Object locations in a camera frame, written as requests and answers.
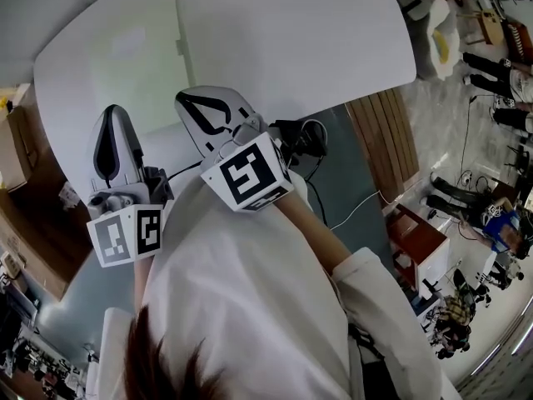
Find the large cardboard box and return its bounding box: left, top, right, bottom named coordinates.
left=0, top=83, right=93, bottom=303

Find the black strap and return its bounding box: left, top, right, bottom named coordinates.
left=347, top=322, right=386, bottom=400

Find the person's white shirt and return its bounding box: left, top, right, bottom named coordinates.
left=97, top=172, right=442, bottom=400

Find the red white cabinet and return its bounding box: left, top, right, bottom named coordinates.
left=384, top=203, right=451, bottom=304

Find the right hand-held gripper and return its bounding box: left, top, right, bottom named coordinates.
left=173, top=85, right=295, bottom=213

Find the wooden slat panel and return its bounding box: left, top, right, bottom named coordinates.
left=345, top=87, right=421, bottom=204

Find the white cloud-shaped seat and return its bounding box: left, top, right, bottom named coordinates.
left=418, top=0, right=461, bottom=79

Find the black cabled device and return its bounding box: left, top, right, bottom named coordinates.
left=268, top=118, right=330, bottom=168

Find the person's right forearm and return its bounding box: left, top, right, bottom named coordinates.
left=270, top=185, right=351, bottom=278

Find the teal yellow cushion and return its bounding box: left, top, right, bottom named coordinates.
left=431, top=29, right=453, bottom=64

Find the white labelled packet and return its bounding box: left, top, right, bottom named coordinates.
left=59, top=181, right=81, bottom=210

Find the white floor cable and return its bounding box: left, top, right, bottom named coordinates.
left=328, top=188, right=401, bottom=229

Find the light wooden stool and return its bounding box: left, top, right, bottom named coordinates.
left=474, top=7, right=507, bottom=48

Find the person's left forearm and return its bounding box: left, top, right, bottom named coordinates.
left=132, top=256, right=153, bottom=321

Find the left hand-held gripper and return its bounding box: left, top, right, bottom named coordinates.
left=85, top=103, right=175, bottom=269

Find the pale green folder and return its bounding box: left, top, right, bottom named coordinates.
left=89, top=0, right=197, bottom=138

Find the white socket box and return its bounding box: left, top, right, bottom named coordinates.
left=0, top=249, right=24, bottom=283

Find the small cardboard box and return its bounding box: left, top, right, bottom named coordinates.
left=0, top=103, right=35, bottom=194

